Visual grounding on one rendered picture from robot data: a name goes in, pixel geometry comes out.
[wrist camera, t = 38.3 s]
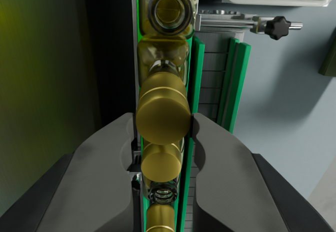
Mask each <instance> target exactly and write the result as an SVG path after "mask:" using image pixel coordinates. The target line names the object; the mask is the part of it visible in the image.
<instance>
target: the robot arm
mask: <svg viewBox="0 0 336 232"><path fill-rule="evenodd" d="M135 115H136V114H135V113H125V114H124V115H122V116H120V117H119V118H117V119H115V120H114V121H112V122H111V123H109V124H108V125H106V126H104V127H103V128H101V129H100V130H98V131H97V132H95V133H94V134H93V135H91V136H90V137H89V138H88V139H86V140H85V141H84V142H83V143H82V144H81V145H80V146H79V147H78V148H77V149H76V150H75V151H74V152H73V153H72V154H64V155H63V156H62V157H61V158H60V159H59V160H58V161H57V162H56V163H55V164H54V165H53V166H52V167H51V168H50V169H49V170H47V171H46V172H45V173H44V174H43V175H42V176H41V177H40V178H39V179H38V180H37V181H36V182H35V183H34V184H33V185H32V186H31V187H30V188H29V189H28V190H27V191H26V192H25V193H24V194H23V195H22V196H21V197H20V198H19V199H18V200H17V201H16V202H15V203H14V204H13V205H12V206H11V207H10V208H9V209H8V210H7V211H6V212H5V213H4V214H3V215H2V216H1V217H0V232H133V228H134V204H133V194H132V183H131V177H130V175H129V174H128V173H127V172H126V171H127V169H128V167H129V166H130V164H131V163H132V149H131V142H132V141H133V140H134V138H136V137H137V129H136V116H135ZM189 137H190V138H192V139H193V141H194V142H195V152H194V163H195V164H196V165H197V167H198V169H199V170H200V172H199V173H198V174H197V176H196V179H195V188H194V197H193V206H192V214H193V231H194V232H335V231H334V230H333V229H332V228H331V226H330V225H329V224H328V223H327V222H326V220H325V219H324V218H323V217H322V216H321V215H320V214H319V212H318V211H317V210H316V209H315V208H314V207H313V206H312V205H311V204H310V203H309V202H308V201H307V200H306V199H305V198H304V197H303V196H302V195H301V194H300V193H299V192H298V191H297V190H296V189H295V188H294V187H293V186H292V185H291V184H290V183H289V182H288V181H287V180H286V179H285V178H284V177H283V176H282V175H281V174H280V173H279V172H278V171H277V170H276V169H275V168H274V167H273V166H272V165H271V164H270V163H269V162H268V161H267V160H266V159H265V158H264V157H263V156H262V155H261V154H256V153H252V152H251V151H250V150H249V149H248V148H247V147H246V146H245V145H244V144H243V143H242V142H241V141H240V140H239V139H238V138H237V137H235V136H234V135H233V134H231V133H230V132H229V131H227V130H226V129H224V128H223V127H221V126H220V125H218V124H216V123H215V122H213V121H212V120H210V119H209V118H207V117H206V116H204V115H202V114H200V113H193V114H191V125H190V129H189Z"/></svg>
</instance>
